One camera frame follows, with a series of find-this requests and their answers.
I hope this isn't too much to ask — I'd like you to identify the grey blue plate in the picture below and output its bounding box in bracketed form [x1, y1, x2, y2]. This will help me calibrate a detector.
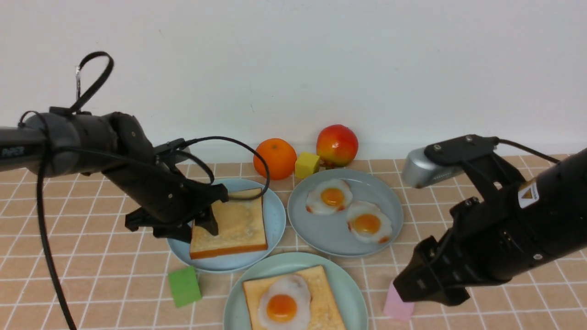
[288, 169, 404, 258]

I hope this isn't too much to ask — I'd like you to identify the red yellow apple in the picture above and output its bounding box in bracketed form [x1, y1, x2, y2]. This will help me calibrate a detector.
[316, 125, 359, 169]

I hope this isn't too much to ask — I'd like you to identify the orange fruit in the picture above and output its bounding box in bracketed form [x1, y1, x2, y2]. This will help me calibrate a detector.
[256, 138, 297, 180]

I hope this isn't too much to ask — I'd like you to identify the black cable image right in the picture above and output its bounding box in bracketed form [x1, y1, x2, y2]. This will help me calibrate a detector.
[492, 137, 560, 164]

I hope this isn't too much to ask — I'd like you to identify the toast slice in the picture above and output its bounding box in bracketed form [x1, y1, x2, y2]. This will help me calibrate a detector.
[189, 197, 268, 260]
[243, 265, 346, 330]

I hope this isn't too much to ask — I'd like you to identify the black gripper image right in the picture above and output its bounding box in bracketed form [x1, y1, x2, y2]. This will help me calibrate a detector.
[393, 193, 542, 307]

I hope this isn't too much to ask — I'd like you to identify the yellow cube block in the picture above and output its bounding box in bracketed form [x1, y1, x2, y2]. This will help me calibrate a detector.
[294, 152, 321, 179]

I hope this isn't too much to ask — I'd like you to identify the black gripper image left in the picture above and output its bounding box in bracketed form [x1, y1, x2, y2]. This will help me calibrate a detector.
[103, 152, 229, 243]

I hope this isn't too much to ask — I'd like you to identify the light blue plate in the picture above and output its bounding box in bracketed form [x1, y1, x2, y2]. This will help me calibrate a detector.
[167, 189, 287, 273]

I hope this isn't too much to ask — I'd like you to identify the pink cube block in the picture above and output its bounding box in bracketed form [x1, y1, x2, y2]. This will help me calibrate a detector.
[383, 282, 415, 322]

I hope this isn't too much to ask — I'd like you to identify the green cube block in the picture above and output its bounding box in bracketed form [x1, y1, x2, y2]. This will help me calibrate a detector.
[168, 267, 203, 308]

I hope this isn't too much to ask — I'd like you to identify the checkered peach tablecloth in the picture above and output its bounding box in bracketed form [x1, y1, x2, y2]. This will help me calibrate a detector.
[0, 159, 587, 330]

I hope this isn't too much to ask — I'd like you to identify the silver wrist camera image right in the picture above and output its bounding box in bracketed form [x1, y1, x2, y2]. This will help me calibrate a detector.
[401, 134, 528, 202]

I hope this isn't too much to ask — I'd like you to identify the fried egg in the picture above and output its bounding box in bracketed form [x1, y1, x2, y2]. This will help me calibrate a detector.
[306, 178, 354, 215]
[257, 274, 312, 330]
[346, 201, 393, 244]

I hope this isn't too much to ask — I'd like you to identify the mint green plate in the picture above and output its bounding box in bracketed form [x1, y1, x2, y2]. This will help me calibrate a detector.
[223, 252, 369, 330]

